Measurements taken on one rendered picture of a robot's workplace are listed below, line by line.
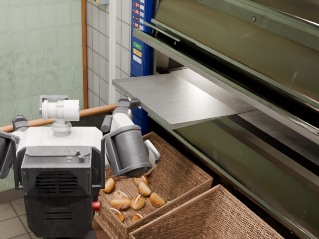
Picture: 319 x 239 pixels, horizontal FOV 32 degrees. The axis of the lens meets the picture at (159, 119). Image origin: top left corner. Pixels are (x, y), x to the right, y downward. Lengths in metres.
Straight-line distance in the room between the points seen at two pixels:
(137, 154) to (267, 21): 0.77
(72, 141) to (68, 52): 1.98
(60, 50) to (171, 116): 1.41
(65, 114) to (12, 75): 1.90
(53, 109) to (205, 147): 1.08
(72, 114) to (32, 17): 1.86
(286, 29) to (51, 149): 0.96
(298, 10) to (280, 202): 0.77
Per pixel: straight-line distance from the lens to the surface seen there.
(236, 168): 2.47
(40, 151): 1.69
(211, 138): 2.60
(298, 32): 2.05
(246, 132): 2.37
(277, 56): 2.15
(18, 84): 3.63
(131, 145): 1.74
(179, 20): 2.64
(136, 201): 2.80
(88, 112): 2.39
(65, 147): 1.70
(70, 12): 3.61
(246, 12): 2.25
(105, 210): 2.63
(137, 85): 2.73
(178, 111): 2.47
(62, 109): 1.73
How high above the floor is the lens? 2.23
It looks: 26 degrees down
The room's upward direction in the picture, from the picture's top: 3 degrees clockwise
